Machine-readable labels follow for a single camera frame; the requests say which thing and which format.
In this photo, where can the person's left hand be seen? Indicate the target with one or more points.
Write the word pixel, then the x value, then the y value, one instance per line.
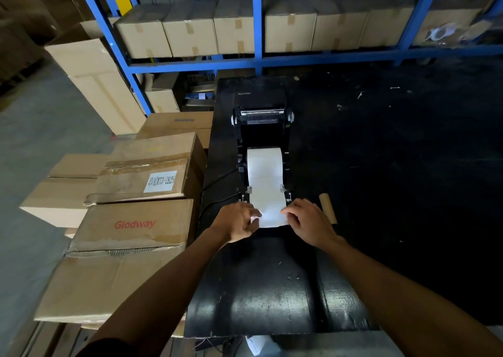
pixel 233 223

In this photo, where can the person's right hand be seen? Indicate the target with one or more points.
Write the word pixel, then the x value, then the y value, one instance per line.
pixel 312 225

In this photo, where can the brown cardboard core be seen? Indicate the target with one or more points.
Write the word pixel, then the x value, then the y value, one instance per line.
pixel 328 207

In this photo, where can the white label paper roll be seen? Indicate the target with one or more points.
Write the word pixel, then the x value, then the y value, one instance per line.
pixel 265 172

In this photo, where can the black label printer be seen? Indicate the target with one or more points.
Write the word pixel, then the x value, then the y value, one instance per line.
pixel 263 133

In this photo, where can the person's right forearm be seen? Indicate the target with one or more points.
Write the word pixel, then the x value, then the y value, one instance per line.
pixel 404 294

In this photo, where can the person's left forearm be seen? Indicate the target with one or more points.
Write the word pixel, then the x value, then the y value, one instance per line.
pixel 165 294

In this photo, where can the white label cardboard box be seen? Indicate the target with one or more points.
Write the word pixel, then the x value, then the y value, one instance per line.
pixel 153 152

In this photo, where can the person's black shirt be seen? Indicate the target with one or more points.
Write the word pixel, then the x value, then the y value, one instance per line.
pixel 106 349

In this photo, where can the clear tape roll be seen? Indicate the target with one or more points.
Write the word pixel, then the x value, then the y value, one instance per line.
pixel 441 32

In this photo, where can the blue print cardboard box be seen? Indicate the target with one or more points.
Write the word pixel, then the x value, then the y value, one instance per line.
pixel 177 127

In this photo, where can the red lettered cardboard box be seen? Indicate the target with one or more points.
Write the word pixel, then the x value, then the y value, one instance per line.
pixel 110 282

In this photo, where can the small open cardboard box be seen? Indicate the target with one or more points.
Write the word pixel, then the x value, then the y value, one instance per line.
pixel 162 101

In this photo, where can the plain low cardboard box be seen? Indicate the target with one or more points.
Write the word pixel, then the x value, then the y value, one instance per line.
pixel 55 199

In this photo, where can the tall leaning cardboard box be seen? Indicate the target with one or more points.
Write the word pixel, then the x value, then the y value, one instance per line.
pixel 102 89

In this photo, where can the blue metal shelving rack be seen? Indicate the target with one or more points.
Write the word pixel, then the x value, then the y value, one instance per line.
pixel 257 34

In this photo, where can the row of taped cardboard boxes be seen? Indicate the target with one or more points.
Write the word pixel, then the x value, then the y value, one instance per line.
pixel 289 30

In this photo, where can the stack of dark brown cartons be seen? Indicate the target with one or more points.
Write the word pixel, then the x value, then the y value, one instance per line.
pixel 31 22

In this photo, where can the yellow post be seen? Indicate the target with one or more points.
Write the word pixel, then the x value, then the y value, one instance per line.
pixel 123 4

